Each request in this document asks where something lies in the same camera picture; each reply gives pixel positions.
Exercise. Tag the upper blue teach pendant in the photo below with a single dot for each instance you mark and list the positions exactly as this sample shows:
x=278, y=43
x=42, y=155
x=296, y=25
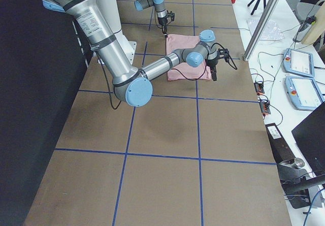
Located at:
x=298, y=62

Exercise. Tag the black monitor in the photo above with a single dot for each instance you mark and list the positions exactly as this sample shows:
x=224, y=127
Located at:
x=309, y=137

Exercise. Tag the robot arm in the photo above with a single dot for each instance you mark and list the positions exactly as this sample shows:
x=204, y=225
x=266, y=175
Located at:
x=100, y=22
x=161, y=12

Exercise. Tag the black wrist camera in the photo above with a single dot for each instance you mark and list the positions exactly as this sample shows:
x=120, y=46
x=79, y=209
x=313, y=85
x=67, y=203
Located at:
x=170, y=16
x=223, y=54

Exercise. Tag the lower blue teach pendant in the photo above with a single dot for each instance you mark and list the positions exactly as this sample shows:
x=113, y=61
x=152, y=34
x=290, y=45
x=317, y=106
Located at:
x=303, y=92

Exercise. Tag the left orange-port usb hub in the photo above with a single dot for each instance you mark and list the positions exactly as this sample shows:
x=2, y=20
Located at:
x=259, y=88

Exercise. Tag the dark grey box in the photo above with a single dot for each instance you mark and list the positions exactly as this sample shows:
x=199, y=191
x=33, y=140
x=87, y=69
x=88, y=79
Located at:
x=280, y=148

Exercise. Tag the brown paper table cover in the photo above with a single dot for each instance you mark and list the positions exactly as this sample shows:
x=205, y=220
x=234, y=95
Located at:
x=197, y=154

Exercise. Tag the clear plastic bag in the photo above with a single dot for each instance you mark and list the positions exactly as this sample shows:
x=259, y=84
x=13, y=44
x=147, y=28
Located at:
x=272, y=31

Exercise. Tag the blue teach pendant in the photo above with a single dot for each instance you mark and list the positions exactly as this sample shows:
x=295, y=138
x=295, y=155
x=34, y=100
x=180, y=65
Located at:
x=303, y=92
x=298, y=62

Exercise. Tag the aluminium frame post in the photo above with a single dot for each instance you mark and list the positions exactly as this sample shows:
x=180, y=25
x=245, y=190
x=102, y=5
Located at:
x=267, y=13

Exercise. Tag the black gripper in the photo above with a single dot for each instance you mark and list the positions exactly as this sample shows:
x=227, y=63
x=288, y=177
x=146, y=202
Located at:
x=161, y=22
x=211, y=62

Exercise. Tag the black camera tripod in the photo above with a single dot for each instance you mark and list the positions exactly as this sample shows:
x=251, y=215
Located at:
x=256, y=5

